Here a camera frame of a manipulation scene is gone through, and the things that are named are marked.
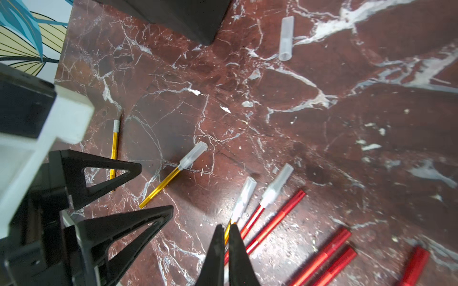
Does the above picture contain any gold carving knife capped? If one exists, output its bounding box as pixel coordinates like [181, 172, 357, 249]
[224, 176, 257, 245]

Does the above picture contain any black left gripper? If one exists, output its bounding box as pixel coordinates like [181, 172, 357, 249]
[1, 150, 174, 286]

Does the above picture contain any yellow black plastic toolbox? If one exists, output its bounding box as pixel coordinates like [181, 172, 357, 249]
[99, 0, 231, 46]

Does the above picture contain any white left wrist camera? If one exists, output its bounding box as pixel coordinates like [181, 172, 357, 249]
[1, 64, 95, 238]

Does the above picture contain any red carving knife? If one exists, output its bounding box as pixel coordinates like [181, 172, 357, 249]
[246, 189, 306, 255]
[398, 245, 431, 286]
[289, 227, 351, 286]
[313, 247, 357, 286]

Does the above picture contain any translucent white knife cap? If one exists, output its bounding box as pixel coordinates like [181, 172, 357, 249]
[279, 16, 295, 61]

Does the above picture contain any red carving knife capped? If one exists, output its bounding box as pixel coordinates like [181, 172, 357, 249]
[239, 163, 295, 241]

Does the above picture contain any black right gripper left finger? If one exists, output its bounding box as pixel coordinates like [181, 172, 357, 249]
[195, 225, 225, 286]

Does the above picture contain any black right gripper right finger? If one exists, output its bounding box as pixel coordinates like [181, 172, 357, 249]
[229, 224, 260, 286]

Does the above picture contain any gold carving knife reversed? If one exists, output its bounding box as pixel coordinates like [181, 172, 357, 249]
[139, 142, 208, 209]

